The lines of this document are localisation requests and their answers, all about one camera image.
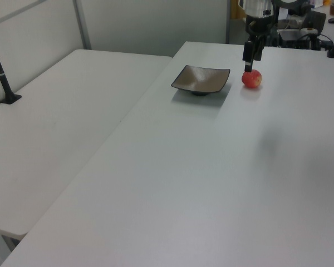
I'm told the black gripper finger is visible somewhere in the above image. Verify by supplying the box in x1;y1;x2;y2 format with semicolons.
253;41;264;62
243;41;254;73

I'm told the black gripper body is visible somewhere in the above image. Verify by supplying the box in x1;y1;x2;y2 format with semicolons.
245;13;277;45

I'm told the red apple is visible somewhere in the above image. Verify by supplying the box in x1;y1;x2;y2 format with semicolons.
241;69;263;90

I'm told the square brown ceramic plate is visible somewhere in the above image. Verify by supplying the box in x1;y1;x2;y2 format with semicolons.
170;65;231;97

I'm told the black equipment box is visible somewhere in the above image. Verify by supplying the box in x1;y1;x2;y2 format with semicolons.
277;28;321;51

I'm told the white side table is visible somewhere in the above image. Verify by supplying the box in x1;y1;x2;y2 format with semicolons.
0;48;173;240

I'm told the grey partition frame post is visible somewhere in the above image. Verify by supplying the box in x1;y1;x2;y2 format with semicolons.
73;0;92;51

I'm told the black camera pole with base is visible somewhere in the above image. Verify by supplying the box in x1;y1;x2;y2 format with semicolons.
0;28;23;105

